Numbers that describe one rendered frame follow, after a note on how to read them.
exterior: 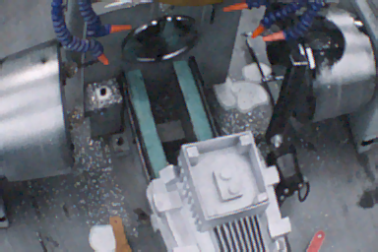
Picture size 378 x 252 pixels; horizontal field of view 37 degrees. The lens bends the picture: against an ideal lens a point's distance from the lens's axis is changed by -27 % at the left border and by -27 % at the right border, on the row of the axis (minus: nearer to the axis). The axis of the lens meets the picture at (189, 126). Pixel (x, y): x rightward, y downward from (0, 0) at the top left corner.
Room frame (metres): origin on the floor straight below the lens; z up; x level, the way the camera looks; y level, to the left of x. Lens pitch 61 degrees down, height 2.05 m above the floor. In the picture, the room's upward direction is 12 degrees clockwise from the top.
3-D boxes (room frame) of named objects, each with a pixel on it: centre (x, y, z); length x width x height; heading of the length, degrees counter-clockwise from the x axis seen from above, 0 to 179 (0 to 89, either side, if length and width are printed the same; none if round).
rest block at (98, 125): (0.67, 0.17, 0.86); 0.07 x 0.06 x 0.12; 116
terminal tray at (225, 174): (0.45, -0.07, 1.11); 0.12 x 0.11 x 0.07; 26
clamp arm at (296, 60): (0.60, -0.14, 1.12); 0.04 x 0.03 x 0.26; 26
